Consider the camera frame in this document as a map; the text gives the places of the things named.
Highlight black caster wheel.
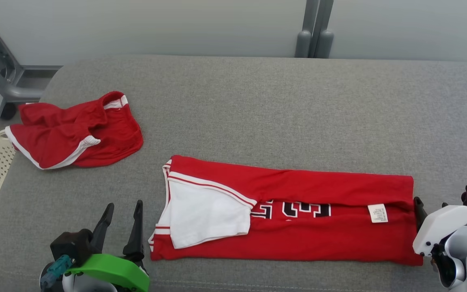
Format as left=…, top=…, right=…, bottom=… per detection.
left=0, top=103, right=17, bottom=120

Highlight red jersey with white sleeves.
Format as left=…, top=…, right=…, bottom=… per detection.
left=148, top=155, right=424, bottom=267

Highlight red shorts with white trim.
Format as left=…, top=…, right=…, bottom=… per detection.
left=0, top=91, right=144, bottom=170

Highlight black cable with teal plug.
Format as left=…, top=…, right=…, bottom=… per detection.
left=41, top=255, right=76, bottom=289

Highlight grey metal stand frame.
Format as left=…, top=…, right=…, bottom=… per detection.
left=0, top=4, right=62, bottom=122

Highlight grey partition post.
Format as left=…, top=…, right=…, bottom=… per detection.
left=314, top=0, right=334, bottom=59
left=295, top=0, right=319, bottom=58

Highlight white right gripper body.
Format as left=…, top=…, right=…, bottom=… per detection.
left=413, top=205, right=467, bottom=257

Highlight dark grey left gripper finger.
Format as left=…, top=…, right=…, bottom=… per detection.
left=91, top=203, right=115, bottom=254
left=122, top=200, right=145, bottom=262

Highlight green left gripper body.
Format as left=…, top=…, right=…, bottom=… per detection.
left=65, top=253, right=150, bottom=292

